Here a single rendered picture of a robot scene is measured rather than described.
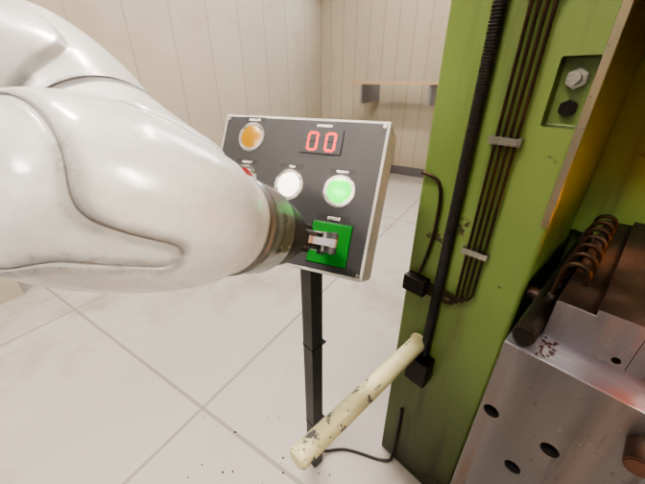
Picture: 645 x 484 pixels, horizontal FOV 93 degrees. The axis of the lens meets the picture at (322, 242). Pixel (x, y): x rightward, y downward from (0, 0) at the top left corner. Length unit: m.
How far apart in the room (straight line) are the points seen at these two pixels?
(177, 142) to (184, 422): 1.47
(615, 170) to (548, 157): 0.35
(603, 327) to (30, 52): 0.65
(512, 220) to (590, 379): 0.29
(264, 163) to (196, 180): 0.46
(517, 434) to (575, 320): 0.21
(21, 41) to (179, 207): 0.15
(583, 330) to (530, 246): 0.19
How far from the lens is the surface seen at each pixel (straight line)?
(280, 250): 0.28
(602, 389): 0.56
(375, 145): 0.56
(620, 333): 0.58
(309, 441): 0.71
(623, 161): 0.99
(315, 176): 0.57
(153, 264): 0.18
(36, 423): 1.90
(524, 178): 0.67
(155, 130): 0.18
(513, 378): 0.60
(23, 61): 0.27
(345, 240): 0.53
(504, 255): 0.72
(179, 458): 1.52
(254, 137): 0.65
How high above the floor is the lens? 1.27
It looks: 28 degrees down
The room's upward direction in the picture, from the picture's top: straight up
